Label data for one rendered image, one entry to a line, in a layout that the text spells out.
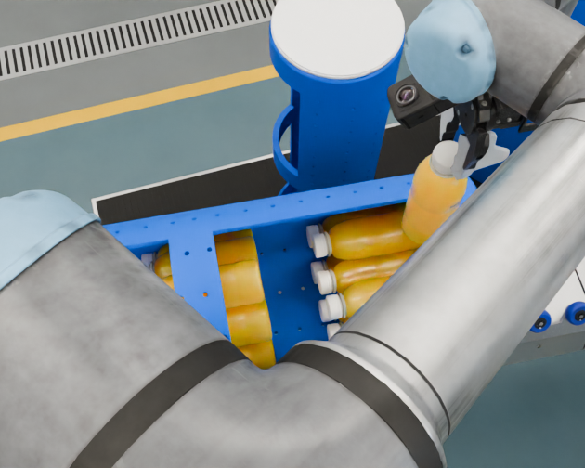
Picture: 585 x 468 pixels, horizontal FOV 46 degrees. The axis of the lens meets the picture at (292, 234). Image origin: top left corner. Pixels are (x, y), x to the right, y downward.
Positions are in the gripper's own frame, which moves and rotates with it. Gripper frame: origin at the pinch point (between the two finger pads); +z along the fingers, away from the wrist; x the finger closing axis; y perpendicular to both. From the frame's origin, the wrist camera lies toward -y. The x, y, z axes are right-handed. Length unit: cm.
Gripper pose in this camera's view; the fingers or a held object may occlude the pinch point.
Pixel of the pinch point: (448, 156)
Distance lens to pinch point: 86.0
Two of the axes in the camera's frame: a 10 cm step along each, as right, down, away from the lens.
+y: 9.8, -1.7, 0.9
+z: -0.1, 4.4, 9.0
